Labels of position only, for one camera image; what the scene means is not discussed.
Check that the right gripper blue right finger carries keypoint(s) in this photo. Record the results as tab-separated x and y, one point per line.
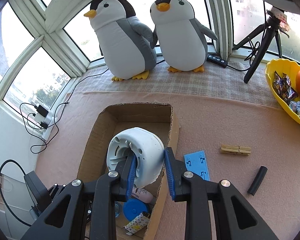
235	217

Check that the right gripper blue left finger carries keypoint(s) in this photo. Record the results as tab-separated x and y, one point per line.
66	216

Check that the black cylinder tube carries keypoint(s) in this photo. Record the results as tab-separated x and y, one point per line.
257	180

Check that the blue round tape measure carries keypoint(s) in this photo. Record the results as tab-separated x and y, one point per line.
133	207

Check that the brown cardboard box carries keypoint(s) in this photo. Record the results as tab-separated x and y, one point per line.
146	129

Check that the pink lotion bottle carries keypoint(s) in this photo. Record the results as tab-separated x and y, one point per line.
143	195

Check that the patterned white lighter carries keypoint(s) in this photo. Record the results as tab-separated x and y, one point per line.
138	223

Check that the wooden clothespin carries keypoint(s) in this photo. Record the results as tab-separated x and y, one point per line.
235	150

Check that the white travel adapter plug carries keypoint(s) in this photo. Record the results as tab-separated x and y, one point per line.
148	149

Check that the blue clear small bottle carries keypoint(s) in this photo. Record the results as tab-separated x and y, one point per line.
117	208

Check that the blue plastic phone stand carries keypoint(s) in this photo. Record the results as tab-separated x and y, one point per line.
196	163

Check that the pink towel mat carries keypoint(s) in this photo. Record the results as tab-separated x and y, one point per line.
205	123

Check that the white power strip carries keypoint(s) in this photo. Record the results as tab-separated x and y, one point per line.
46	123

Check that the checkered grey cloth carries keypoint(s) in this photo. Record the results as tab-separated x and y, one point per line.
215	81

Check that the wrapped candies pile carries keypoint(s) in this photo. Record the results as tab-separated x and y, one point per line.
282	87

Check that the black inline remote control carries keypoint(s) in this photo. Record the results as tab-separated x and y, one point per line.
217	60

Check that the yellow fruit bowl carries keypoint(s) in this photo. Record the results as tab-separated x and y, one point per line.
290	68

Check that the large penguin plush toy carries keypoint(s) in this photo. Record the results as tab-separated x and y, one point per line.
124	41

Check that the small penguin plush toy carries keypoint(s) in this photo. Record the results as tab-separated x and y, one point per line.
182	38

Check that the black tripod stand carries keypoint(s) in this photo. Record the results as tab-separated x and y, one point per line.
261	37

